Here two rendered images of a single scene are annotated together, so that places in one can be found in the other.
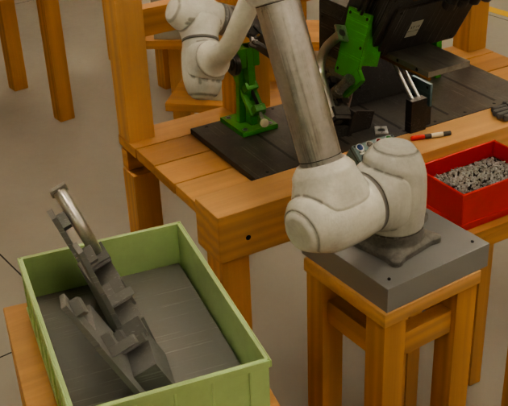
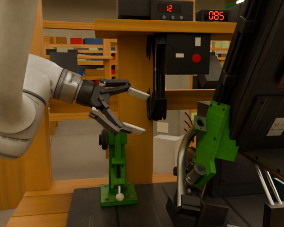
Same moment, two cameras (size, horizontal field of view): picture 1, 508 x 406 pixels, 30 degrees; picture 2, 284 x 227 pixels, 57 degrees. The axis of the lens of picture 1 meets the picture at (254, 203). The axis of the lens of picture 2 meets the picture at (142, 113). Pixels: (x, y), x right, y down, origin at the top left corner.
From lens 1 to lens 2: 2.17 m
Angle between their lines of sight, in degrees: 27
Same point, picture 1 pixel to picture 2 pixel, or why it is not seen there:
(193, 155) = (53, 213)
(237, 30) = not seen: outside the picture
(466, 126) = not seen: outside the picture
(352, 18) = (212, 111)
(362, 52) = (216, 143)
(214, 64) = not seen: outside the picture
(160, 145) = (42, 197)
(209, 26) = (29, 82)
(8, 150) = not seen: hidden behind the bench
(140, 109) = (37, 165)
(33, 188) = not seen: hidden behind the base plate
